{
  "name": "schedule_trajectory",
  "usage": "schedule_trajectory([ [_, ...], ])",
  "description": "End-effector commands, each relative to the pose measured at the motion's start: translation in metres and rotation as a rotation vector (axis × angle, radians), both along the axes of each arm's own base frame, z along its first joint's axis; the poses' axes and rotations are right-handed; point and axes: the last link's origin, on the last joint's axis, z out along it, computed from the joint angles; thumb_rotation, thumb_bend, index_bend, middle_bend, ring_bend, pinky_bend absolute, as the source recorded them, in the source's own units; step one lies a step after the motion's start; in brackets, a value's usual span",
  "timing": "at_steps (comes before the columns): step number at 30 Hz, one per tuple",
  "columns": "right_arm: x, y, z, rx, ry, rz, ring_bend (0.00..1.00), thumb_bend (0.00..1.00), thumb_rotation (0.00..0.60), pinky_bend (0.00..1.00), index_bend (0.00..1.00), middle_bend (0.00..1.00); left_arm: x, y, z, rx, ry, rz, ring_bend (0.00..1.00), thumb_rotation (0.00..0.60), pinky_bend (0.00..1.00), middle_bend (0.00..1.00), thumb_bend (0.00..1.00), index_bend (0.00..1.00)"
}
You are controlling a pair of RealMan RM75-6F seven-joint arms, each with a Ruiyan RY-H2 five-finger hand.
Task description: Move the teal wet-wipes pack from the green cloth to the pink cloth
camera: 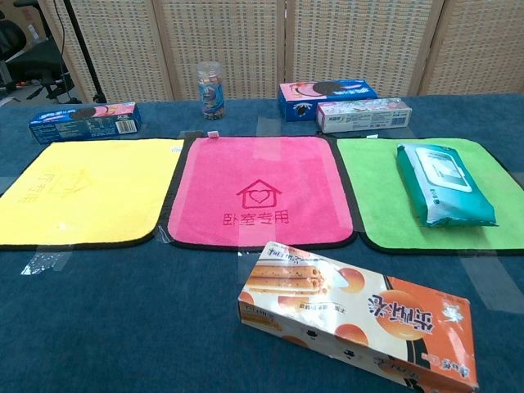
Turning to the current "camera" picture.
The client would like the woven folding screen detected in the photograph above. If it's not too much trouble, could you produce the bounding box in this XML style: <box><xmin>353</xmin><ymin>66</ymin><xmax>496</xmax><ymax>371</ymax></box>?
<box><xmin>37</xmin><ymin>0</ymin><xmax>524</xmax><ymax>103</ymax></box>

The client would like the orange egg roll box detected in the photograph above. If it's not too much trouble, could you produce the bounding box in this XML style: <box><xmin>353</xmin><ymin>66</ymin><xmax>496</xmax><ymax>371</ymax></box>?
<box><xmin>237</xmin><ymin>241</ymin><xmax>480</xmax><ymax>393</ymax></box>

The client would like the tall blue Oreo box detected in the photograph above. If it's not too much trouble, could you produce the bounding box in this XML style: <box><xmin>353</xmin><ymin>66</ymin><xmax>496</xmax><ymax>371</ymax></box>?
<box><xmin>278</xmin><ymin>79</ymin><xmax>379</xmax><ymax>123</ymax></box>

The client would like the pink microfibre cloth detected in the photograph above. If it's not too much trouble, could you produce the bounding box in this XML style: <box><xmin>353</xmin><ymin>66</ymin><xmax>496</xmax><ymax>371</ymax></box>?
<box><xmin>165</xmin><ymin>134</ymin><xmax>356</xmax><ymax>250</ymax></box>

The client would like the teal wet wipes pack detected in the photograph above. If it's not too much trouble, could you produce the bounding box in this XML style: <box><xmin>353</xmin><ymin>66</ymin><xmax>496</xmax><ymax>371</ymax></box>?
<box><xmin>395</xmin><ymin>143</ymin><xmax>499</xmax><ymax>228</ymax></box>

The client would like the clear plastic snack jar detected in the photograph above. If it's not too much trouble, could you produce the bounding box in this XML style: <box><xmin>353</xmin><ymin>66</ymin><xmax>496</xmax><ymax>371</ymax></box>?
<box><xmin>196</xmin><ymin>61</ymin><xmax>226</xmax><ymax>121</ymax></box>

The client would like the white pink cling film box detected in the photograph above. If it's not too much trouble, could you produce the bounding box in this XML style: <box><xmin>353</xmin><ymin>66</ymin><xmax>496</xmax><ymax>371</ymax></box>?
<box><xmin>315</xmin><ymin>97</ymin><xmax>413</xmax><ymax>134</ymax></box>

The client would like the yellow microfibre cloth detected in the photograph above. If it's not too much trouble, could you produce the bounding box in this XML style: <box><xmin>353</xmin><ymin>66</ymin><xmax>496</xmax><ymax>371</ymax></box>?
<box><xmin>0</xmin><ymin>138</ymin><xmax>185</xmax><ymax>249</ymax></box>

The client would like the black office chair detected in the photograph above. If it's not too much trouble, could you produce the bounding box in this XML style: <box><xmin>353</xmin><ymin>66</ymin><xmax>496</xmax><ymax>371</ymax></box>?
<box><xmin>0</xmin><ymin>0</ymin><xmax>78</xmax><ymax>104</ymax></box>

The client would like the black stand pole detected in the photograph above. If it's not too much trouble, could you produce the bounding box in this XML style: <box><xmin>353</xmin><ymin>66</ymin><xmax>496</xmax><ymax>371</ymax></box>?
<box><xmin>63</xmin><ymin>0</ymin><xmax>108</xmax><ymax>104</ymax></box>

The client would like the long blue Oreo box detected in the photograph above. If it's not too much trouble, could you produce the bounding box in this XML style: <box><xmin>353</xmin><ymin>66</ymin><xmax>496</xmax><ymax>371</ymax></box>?
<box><xmin>28</xmin><ymin>102</ymin><xmax>142</xmax><ymax>145</ymax></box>

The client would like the green microfibre cloth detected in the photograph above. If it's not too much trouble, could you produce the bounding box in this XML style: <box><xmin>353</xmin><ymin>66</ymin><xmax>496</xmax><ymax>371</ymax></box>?
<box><xmin>334</xmin><ymin>137</ymin><xmax>524</xmax><ymax>254</ymax></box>

